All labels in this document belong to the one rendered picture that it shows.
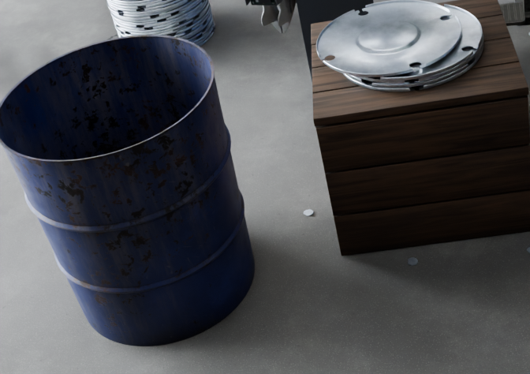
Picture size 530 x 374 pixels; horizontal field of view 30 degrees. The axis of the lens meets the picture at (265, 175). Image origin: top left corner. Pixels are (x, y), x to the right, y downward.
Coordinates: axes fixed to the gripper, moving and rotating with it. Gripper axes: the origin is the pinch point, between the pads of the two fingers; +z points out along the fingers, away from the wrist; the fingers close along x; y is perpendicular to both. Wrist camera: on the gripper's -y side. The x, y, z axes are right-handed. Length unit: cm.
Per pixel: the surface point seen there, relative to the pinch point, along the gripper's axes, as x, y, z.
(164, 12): -61, -47, 25
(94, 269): -18, 60, 18
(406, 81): 30.9, 14.1, 2.9
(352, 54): 18.3, 8.3, 1.3
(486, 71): 44.1, 6.2, 4.9
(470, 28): 38.5, -4.8, 2.1
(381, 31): 21.6, -0.1, 0.7
